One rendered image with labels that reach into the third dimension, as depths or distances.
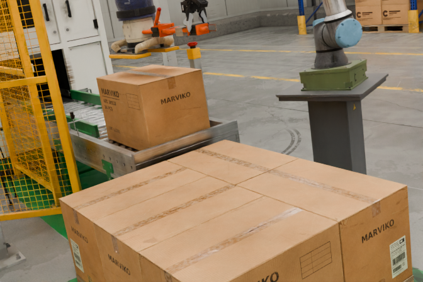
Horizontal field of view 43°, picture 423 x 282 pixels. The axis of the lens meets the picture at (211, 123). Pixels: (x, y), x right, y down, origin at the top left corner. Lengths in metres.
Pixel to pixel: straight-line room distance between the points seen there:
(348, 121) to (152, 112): 1.08
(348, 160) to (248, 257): 1.49
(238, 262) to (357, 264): 0.53
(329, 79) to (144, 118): 1.03
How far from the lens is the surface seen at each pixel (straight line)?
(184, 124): 3.06
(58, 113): 3.49
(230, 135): 3.19
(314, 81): 3.06
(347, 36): 2.92
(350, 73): 3.00
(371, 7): 10.93
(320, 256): 1.97
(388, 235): 2.24
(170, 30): 2.87
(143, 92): 2.91
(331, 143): 3.18
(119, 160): 3.06
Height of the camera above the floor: 1.43
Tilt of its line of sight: 15 degrees down
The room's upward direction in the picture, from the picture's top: 9 degrees counter-clockwise
